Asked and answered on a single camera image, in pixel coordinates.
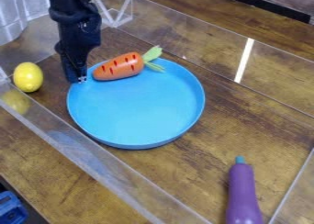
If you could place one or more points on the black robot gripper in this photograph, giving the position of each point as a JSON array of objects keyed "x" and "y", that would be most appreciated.
[{"x": 79, "y": 35}]

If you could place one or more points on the yellow toy lemon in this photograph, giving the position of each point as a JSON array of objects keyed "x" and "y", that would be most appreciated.
[{"x": 28, "y": 77}]

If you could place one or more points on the blue round tray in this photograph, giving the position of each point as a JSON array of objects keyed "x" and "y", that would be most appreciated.
[{"x": 140, "y": 112}]

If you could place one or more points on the orange toy carrot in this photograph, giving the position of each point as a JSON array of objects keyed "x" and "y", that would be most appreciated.
[{"x": 127, "y": 65}]

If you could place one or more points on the white sheer curtain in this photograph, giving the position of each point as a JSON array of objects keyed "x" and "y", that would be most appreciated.
[{"x": 16, "y": 13}]

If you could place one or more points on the black bar in background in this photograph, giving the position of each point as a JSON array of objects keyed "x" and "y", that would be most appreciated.
[{"x": 280, "y": 10}]

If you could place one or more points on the blue plastic object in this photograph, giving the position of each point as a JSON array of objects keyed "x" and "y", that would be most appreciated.
[{"x": 12, "y": 210}]

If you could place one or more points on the purple toy eggplant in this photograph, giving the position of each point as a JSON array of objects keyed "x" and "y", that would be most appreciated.
[{"x": 243, "y": 209}]

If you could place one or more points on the clear acrylic enclosure wall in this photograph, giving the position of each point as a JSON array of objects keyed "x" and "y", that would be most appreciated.
[{"x": 252, "y": 59}]

